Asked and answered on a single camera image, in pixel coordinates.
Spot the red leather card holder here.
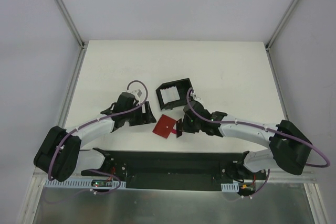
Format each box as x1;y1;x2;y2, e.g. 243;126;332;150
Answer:
152;114;177;138

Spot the black card box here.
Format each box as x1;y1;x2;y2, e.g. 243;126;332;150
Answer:
156;78;192;111

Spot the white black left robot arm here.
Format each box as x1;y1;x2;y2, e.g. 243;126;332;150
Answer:
33;90;156;182

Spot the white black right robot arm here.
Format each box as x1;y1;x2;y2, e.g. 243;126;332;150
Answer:
182;99;312;179

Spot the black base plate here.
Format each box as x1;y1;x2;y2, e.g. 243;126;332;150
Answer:
81;148;266;191

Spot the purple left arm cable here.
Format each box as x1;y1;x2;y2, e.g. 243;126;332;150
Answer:
49;80;149;197

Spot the right white cable duct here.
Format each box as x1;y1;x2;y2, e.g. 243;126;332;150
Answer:
220;183;239;193

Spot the white cable duct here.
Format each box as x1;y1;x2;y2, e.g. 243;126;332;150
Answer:
45;178;127;190
220;183;239;193

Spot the left white cable duct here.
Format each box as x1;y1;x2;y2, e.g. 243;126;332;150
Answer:
45;178;127;190

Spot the aluminium front rail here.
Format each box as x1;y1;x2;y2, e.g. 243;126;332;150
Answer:
268;169;317;184

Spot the left aluminium frame post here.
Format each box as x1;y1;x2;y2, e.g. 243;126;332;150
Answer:
54;0;86;48

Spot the aluminium frame post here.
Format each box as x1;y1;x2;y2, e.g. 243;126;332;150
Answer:
54;0;86;48
265;0;301;51

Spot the right aluminium frame post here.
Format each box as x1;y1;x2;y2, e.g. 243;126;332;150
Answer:
265;0;301;51

